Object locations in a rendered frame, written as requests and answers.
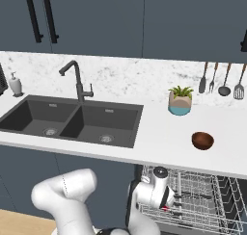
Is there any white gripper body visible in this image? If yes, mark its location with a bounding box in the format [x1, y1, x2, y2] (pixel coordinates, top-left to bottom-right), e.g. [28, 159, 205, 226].
[159, 184, 177, 213]

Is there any slate-blue lower cupboard door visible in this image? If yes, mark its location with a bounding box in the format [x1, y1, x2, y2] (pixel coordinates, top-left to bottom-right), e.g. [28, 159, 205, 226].
[55, 152, 137, 229]
[0, 144, 59, 220]

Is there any brown wooden bowl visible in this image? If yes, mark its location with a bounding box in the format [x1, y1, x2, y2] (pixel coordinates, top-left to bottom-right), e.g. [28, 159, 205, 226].
[191, 131, 215, 151]

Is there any dishwasher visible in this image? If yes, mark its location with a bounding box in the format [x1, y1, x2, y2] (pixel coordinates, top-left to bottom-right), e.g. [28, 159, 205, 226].
[125, 163, 247, 235]

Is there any potted plant in beige-blue pot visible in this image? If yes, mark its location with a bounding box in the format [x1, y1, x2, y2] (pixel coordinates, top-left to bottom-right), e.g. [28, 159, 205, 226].
[167, 85, 195, 117]

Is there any dark grey double sink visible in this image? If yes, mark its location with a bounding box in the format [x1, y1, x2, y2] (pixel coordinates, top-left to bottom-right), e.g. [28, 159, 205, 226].
[0, 94, 145, 149]

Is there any dark grey tap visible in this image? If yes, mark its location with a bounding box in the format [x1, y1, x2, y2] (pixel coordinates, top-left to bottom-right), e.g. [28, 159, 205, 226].
[58, 60, 95, 104]

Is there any white soap dispenser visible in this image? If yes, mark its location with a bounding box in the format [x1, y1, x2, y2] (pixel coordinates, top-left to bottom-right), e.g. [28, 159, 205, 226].
[8, 71, 24, 97]

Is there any black rack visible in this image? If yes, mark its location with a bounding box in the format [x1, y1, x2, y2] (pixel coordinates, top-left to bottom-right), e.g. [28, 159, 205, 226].
[0, 64, 10, 97]

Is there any white wire dishwasher rack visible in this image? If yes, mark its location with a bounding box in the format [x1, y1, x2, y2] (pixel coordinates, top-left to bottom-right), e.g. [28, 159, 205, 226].
[138, 166, 244, 235]

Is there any dark spatula with wooden handle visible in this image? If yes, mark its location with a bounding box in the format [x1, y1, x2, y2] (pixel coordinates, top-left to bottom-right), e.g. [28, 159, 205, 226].
[198, 61, 209, 94]

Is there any dark ladle with wooden handle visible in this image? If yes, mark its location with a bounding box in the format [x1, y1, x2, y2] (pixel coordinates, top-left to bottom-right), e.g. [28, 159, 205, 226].
[217, 63, 233, 97]

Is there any metal fork with wooden handle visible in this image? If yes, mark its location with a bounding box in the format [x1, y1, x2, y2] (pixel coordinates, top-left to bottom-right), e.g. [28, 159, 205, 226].
[207, 62, 220, 94]

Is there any slotted turner with wooden handle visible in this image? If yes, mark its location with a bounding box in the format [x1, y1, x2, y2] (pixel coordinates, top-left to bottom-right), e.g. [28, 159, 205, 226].
[233, 63, 247, 101]

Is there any black cupboard bar handle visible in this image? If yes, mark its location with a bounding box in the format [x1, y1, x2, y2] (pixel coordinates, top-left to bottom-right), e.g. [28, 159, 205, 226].
[239, 29, 247, 53]
[24, 0, 44, 44]
[41, 0, 60, 44]

